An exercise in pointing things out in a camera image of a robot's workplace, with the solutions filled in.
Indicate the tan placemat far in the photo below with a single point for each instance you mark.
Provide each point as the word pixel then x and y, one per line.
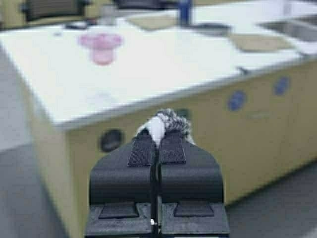
pixel 155 22

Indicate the black mesh office chair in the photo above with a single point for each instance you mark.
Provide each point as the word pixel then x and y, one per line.
pixel 38 9

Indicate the dark round plate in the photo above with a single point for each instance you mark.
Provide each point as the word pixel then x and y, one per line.
pixel 212 29

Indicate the black flat device on counter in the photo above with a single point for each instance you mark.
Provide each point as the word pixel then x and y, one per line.
pixel 76 26

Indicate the island stainless sink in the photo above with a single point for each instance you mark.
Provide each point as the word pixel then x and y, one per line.
pixel 296 28

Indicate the tan placemat near plate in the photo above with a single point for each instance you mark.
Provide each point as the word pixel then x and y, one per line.
pixel 259 42

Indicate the grey floral patterned cloth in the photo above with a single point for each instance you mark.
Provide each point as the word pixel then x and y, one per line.
pixel 165 121

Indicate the wine glass with pink liquid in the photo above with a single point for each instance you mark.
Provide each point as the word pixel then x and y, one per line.
pixel 101 46

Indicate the blue insulated water bottle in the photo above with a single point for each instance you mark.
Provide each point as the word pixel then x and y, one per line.
pixel 185 12

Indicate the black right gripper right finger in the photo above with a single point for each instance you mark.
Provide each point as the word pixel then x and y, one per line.
pixel 190 189

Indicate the blue recycle label sticker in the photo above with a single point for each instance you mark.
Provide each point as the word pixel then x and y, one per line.
pixel 236 100

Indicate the round black cabinet grommet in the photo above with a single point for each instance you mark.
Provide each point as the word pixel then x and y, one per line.
pixel 111 140

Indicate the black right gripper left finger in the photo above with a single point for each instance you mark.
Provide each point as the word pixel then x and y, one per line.
pixel 122 191

